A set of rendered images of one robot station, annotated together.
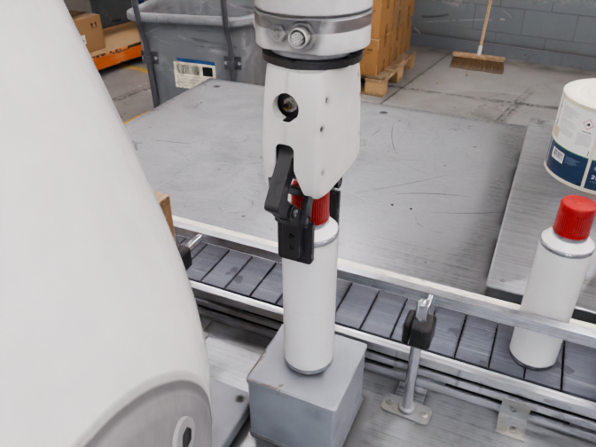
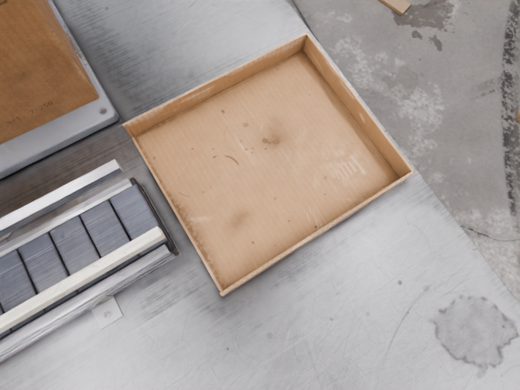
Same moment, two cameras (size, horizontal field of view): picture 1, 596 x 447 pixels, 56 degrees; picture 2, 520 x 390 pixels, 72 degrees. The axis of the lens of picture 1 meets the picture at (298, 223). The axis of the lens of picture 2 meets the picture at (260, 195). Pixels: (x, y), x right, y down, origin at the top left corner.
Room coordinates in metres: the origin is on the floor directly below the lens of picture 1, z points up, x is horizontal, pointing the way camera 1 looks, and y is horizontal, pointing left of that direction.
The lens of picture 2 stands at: (0.87, 0.27, 1.31)
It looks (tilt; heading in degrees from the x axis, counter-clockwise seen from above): 74 degrees down; 114
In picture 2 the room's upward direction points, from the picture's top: 10 degrees clockwise
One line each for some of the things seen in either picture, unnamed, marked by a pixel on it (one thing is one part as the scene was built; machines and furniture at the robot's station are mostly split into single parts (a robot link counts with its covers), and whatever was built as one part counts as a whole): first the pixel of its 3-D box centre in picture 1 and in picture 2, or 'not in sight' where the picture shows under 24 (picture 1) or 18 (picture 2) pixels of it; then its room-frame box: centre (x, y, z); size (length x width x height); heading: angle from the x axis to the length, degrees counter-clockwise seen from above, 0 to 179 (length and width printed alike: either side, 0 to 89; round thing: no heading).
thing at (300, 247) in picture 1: (290, 233); not in sight; (0.38, 0.01, 1.11); 0.03 x 0.03 x 0.07; 66
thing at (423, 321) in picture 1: (418, 345); not in sight; (0.45, -0.13, 0.91); 0.07 x 0.03 x 0.16; 156
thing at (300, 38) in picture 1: (311, 28); not in sight; (0.42, -0.01, 1.26); 0.09 x 0.08 x 0.03; 156
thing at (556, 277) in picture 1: (553, 285); not in sight; (0.47, -0.27, 0.98); 0.05 x 0.05 x 0.20
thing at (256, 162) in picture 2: not in sight; (268, 154); (0.79, 0.45, 0.85); 0.30 x 0.26 x 0.04; 66
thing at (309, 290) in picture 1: (309, 278); not in sight; (0.42, -0.01, 1.03); 0.05 x 0.05 x 0.20
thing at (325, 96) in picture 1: (311, 109); not in sight; (0.42, -0.01, 1.20); 0.10 x 0.07 x 0.11; 156
